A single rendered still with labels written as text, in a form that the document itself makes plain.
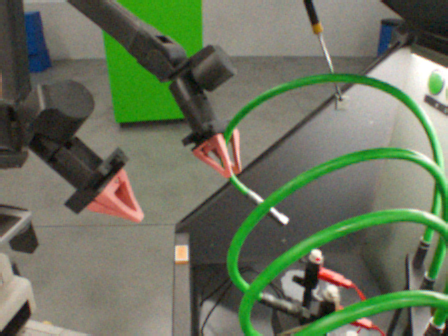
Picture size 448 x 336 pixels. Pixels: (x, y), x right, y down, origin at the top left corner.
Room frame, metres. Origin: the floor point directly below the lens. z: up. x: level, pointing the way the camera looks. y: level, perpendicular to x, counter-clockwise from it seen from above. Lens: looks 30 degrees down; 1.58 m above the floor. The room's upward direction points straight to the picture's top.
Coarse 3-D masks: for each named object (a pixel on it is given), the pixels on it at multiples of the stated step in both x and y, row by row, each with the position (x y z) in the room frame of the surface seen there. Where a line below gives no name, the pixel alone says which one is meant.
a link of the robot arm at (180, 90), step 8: (184, 72) 0.65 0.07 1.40; (192, 72) 0.65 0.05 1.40; (176, 80) 0.65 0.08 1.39; (184, 80) 0.64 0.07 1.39; (192, 80) 0.65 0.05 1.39; (168, 88) 0.66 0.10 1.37; (176, 88) 0.64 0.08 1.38; (184, 88) 0.64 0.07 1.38; (192, 88) 0.64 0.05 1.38; (200, 88) 0.65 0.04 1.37; (176, 96) 0.64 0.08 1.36; (184, 96) 0.63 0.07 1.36; (192, 96) 0.63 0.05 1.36; (200, 96) 0.64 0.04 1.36
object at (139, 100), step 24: (120, 0) 3.54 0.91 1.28; (144, 0) 3.58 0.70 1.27; (168, 0) 3.62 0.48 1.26; (192, 0) 3.65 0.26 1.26; (168, 24) 3.61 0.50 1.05; (192, 24) 3.65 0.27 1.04; (120, 48) 3.53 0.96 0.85; (192, 48) 3.65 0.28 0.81; (120, 72) 3.53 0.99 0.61; (144, 72) 3.57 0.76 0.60; (120, 96) 3.52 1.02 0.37; (144, 96) 3.56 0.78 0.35; (168, 96) 3.60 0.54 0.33; (120, 120) 3.51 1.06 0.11; (144, 120) 3.56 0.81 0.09; (168, 120) 3.64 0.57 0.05
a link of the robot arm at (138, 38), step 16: (80, 0) 0.74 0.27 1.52; (96, 0) 0.73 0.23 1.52; (112, 0) 0.74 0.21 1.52; (96, 16) 0.73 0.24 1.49; (112, 16) 0.71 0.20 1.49; (128, 16) 0.71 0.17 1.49; (112, 32) 0.71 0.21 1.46; (128, 32) 0.69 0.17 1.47; (144, 32) 0.68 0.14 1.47; (160, 32) 0.72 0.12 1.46; (128, 48) 0.68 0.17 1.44; (144, 48) 0.67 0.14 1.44; (160, 48) 0.66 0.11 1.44; (176, 48) 0.69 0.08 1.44; (144, 64) 0.67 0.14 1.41; (176, 64) 0.67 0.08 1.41
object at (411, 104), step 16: (304, 80) 0.54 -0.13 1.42; (320, 80) 0.53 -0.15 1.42; (336, 80) 0.52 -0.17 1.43; (352, 80) 0.52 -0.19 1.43; (368, 80) 0.51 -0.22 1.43; (272, 96) 0.55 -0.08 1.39; (400, 96) 0.50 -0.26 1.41; (240, 112) 0.57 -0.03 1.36; (416, 112) 0.49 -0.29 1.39; (432, 128) 0.48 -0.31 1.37; (432, 144) 0.48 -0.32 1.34; (432, 208) 0.47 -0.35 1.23
